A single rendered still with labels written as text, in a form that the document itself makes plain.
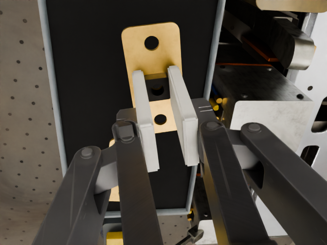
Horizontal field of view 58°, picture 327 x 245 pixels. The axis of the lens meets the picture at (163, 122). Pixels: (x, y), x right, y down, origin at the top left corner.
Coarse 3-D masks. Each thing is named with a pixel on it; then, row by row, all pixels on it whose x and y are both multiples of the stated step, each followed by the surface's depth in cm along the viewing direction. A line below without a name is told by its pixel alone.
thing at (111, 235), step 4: (108, 232) 37; (112, 232) 37; (116, 232) 38; (120, 232) 38; (108, 236) 37; (112, 236) 37; (116, 236) 37; (120, 236) 37; (108, 240) 37; (112, 240) 37; (116, 240) 37; (120, 240) 37; (108, 244) 37; (112, 244) 37; (116, 244) 37; (120, 244) 37
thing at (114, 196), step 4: (112, 140) 28; (112, 144) 29; (112, 188) 32; (116, 188) 32; (112, 192) 32; (116, 192) 32; (112, 196) 32; (116, 196) 32; (112, 200) 33; (116, 200) 33
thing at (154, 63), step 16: (128, 32) 19; (144, 32) 19; (160, 32) 19; (176, 32) 19; (128, 48) 20; (144, 48) 20; (160, 48) 20; (176, 48) 20; (128, 64) 20; (144, 64) 20; (160, 64) 20; (176, 64) 20; (160, 80) 20; (160, 96) 21; (160, 112) 22; (160, 128) 23; (176, 128) 23
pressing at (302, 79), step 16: (304, 16) 41; (320, 16) 41; (304, 32) 42; (320, 32) 42; (320, 48) 44; (320, 64) 45; (304, 80) 46; (320, 80) 47; (320, 96) 48; (304, 144) 54; (320, 144) 54; (320, 160) 56; (272, 224) 65
